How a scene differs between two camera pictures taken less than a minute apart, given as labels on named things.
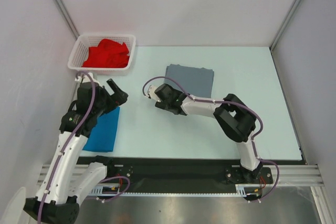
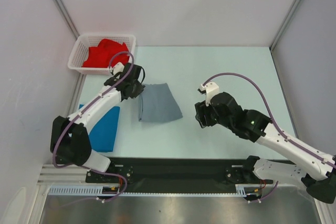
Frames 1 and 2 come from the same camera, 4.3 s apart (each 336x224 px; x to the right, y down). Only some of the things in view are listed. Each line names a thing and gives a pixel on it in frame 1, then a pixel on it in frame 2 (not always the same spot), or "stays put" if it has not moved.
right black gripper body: (163, 105) → (211, 117)
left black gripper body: (106, 103) → (137, 88)
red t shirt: (107, 54) stays put
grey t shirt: (197, 82) → (156, 103)
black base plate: (181, 174) stays put
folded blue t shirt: (102, 138) stays put
